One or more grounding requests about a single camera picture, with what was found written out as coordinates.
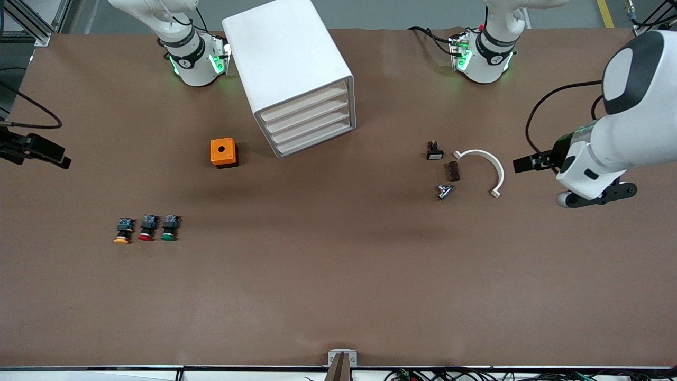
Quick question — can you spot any green push button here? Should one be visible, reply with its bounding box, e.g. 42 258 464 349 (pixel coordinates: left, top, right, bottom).
160 214 181 243

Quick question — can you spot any black cable bundle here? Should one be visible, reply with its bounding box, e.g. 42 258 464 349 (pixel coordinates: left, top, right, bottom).
385 367 677 381

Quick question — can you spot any yellow push button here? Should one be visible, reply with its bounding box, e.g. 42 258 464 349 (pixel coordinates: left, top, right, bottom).
113 217 134 246

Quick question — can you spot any brown table cover sheet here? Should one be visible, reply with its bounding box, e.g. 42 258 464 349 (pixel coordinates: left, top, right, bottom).
0 26 677 368

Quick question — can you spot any red push button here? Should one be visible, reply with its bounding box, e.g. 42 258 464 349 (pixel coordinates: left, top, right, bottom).
137 214 160 242

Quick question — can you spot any aluminium frame profile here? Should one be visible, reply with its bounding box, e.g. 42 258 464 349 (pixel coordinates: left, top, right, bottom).
0 0 72 47
633 0 677 42

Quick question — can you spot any orange button box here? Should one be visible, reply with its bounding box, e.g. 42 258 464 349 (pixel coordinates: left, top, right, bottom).
210 138 239 169

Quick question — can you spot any white curved clamp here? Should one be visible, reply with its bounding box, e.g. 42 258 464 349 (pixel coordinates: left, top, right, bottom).
453 149 506 199

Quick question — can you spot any grey bracket with brown post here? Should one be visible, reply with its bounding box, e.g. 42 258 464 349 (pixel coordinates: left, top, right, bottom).
327 349 358 381

